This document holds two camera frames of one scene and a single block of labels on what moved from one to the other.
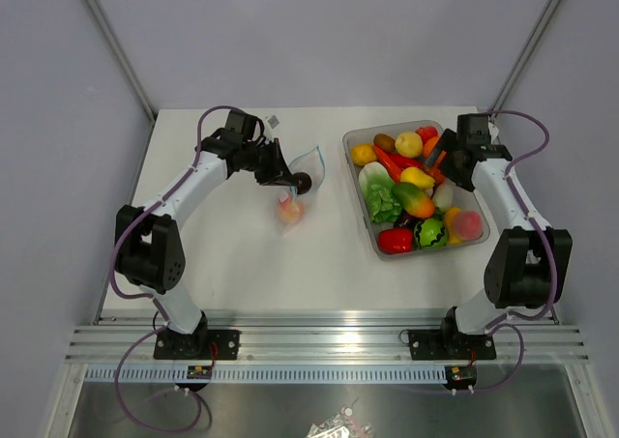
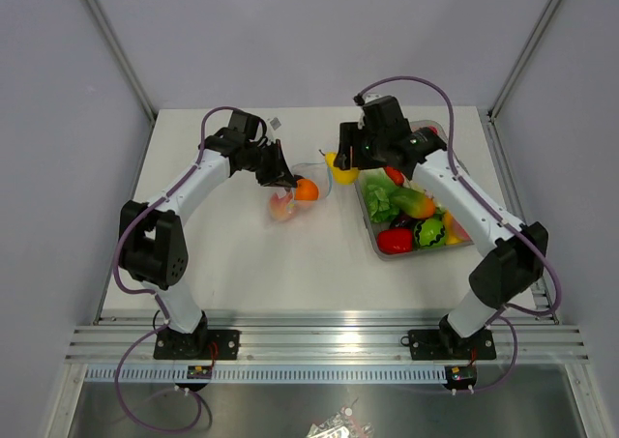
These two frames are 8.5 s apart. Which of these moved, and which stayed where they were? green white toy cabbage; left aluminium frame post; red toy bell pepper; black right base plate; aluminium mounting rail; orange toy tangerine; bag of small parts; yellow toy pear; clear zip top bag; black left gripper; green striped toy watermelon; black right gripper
Moved: clear zip top bag; black right gripper; orange toy tangerine; yellow toy pear
Stayed: red toy bell pepper; bag of small parts; black left gripper; black right base plate; left aluminium frame post; green white toy cabbage; aluminium mounting rail; green striped toy watermelon
